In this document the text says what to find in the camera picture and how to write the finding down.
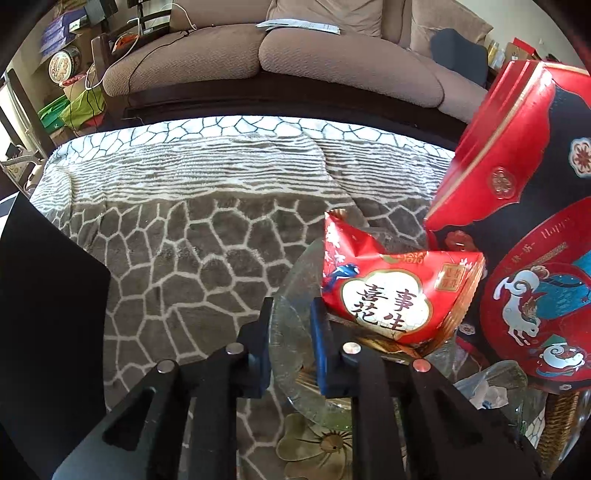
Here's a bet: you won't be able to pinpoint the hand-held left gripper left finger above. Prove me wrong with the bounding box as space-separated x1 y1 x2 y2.
53 298 274 480

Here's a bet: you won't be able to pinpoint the brown cardboard box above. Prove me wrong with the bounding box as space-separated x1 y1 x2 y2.
503 41 536 63

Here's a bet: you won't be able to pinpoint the glass bowl with snacks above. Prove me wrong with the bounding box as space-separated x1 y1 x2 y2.
269 235 462 418

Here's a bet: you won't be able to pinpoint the dark blue cushion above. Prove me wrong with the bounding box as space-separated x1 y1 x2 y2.
430 28 489 86

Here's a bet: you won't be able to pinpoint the brass flower-shaped dish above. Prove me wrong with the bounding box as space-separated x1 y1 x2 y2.
276 412 354 480

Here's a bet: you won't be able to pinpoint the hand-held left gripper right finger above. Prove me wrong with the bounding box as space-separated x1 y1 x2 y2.
311 298 546 480

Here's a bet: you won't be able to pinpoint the wicker basket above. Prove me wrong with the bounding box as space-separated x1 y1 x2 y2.
538 392 591 476

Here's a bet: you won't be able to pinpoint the glass cup with paper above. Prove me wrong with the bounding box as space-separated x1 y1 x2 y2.
455 360 550 448

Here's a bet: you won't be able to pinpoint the papers on sofa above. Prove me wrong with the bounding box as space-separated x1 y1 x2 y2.
256 18 341 35

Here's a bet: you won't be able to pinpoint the red snack packet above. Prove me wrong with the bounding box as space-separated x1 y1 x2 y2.
321 209 485 348

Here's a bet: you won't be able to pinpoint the beige sofa cushion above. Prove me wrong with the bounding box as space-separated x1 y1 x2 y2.
268 0 384 38

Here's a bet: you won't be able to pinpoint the green plastic bag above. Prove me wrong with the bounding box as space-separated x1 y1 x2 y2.
60 85 107 132

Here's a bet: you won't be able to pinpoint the white cable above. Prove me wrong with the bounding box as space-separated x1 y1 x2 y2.
85 2 195 90

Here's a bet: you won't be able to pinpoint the red octagonal gift box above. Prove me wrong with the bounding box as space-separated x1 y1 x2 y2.
424 60 591 394

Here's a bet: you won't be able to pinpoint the round cookie tin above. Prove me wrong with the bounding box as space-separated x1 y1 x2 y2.
48 45 83 85

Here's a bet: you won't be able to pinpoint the stack of purple packs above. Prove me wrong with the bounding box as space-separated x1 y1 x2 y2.
39 9 88 54

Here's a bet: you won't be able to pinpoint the green plastic crate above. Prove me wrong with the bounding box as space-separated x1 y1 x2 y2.
38 95 70 130

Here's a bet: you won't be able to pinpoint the brown fabric sofa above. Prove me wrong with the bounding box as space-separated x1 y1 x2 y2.
91 0 495 139

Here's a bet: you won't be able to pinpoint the large black cardboard box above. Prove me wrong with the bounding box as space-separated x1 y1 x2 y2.
0 194 112 469

